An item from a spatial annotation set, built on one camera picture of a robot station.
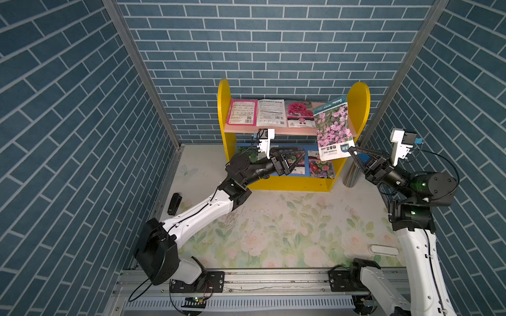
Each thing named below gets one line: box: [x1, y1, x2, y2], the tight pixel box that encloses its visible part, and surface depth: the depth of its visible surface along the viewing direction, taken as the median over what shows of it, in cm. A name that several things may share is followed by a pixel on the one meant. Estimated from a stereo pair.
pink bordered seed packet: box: [226, 98, 258, 127], surface depth 77 cm
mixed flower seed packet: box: [287, 150, 306, 175], surface depth 93 cm
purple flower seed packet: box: [312, 96, 356, 162], surface depth 56 cm
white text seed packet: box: [256, 98, 288, 128], surface depth 77 cm
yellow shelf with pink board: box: [217, 79, 371, 192], surface depth 74 cm
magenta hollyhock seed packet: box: [284, 100, 317, 129], surface depth 78 cm
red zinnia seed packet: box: [307, 150, 335, 180], surface depth 93 cm
